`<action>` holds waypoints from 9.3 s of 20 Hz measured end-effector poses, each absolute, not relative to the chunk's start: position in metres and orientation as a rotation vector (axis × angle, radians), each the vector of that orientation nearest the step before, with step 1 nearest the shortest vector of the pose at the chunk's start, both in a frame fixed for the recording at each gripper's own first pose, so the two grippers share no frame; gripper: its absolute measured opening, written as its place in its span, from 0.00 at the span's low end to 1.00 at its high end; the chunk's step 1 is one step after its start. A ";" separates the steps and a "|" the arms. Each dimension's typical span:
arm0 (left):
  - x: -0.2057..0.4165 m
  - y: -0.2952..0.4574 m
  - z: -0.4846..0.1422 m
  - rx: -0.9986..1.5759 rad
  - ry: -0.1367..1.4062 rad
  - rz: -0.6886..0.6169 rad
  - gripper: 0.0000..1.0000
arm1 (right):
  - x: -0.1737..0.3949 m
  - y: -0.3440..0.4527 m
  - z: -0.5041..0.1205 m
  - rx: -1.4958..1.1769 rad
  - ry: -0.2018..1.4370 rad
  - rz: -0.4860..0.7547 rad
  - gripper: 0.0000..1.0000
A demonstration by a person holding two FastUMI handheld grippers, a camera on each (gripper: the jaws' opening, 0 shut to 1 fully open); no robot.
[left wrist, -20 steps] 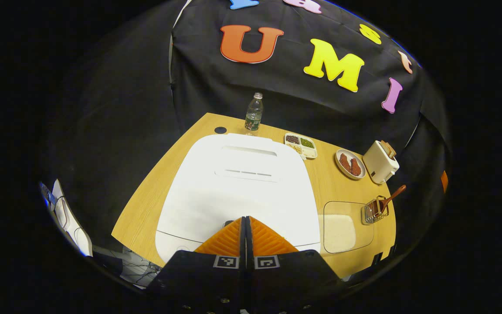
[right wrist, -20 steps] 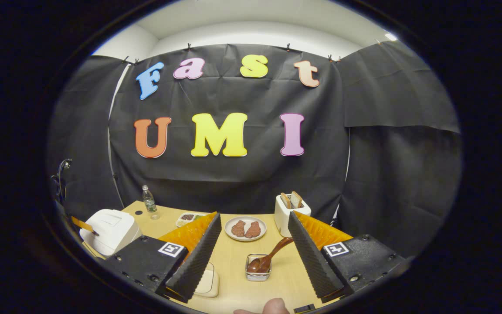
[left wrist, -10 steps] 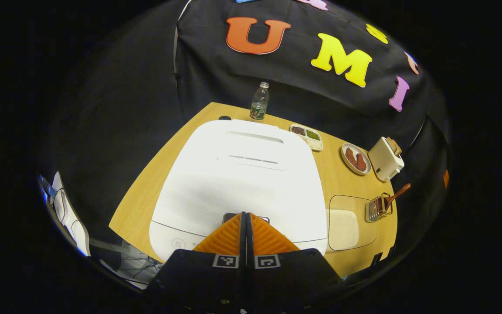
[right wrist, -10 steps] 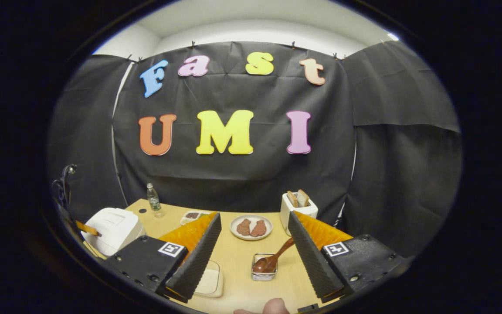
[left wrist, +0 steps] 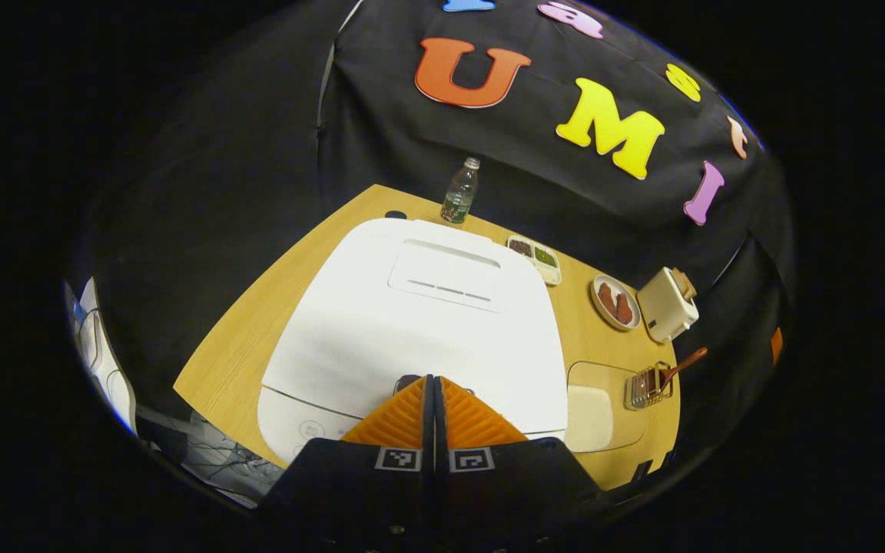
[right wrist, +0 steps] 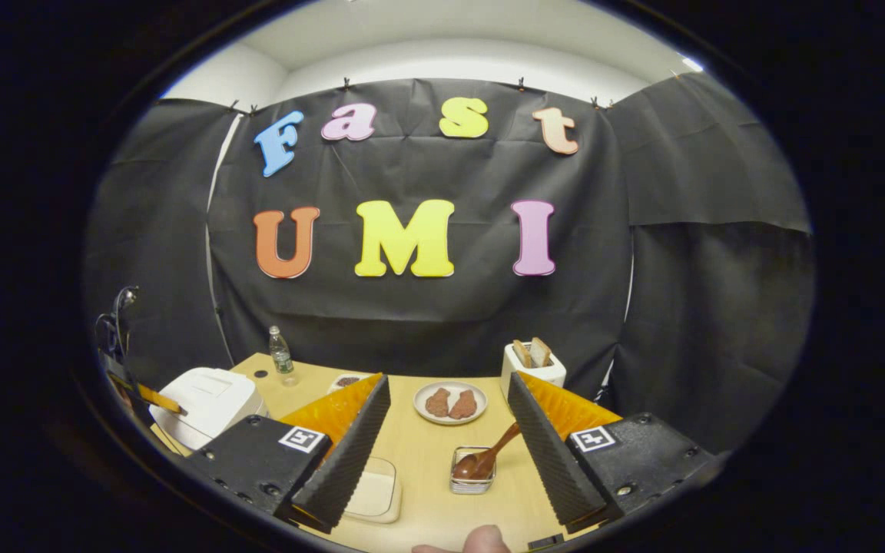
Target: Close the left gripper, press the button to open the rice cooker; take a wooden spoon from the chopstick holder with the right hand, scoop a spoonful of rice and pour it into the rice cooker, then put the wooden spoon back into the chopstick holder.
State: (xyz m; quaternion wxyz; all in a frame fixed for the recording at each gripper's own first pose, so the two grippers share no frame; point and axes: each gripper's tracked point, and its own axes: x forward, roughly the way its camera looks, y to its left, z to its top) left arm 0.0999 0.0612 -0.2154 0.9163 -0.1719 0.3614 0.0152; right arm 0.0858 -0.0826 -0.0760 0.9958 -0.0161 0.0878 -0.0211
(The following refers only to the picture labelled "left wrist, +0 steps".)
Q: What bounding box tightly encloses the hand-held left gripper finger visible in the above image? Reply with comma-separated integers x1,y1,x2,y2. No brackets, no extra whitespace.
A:
436,375,605,538
258,375,436,538

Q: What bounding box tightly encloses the brown wooden spoon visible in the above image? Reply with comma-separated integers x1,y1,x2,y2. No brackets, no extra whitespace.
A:
631,346,708,400

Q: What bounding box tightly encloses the white rice cooker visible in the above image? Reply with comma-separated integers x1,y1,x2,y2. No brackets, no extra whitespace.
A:
257,218,570,465

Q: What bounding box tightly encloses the metal wire chopstick holder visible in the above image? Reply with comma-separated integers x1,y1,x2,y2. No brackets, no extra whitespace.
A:
625,361,675,411

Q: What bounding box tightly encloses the white toaster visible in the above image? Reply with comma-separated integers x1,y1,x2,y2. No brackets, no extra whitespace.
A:
636,267,700,344

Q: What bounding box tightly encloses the white round plate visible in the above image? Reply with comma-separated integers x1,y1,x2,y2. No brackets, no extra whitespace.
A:
590,274,642,332

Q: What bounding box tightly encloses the white divided bean tray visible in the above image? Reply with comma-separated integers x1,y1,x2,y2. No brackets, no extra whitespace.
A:
505,233,564,286

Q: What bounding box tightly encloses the clear plastic water bottle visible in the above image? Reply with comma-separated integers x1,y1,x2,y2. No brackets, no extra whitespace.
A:
440,157,482,225

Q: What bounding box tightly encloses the white desk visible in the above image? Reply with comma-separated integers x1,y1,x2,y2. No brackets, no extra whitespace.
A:
66,276,138,435

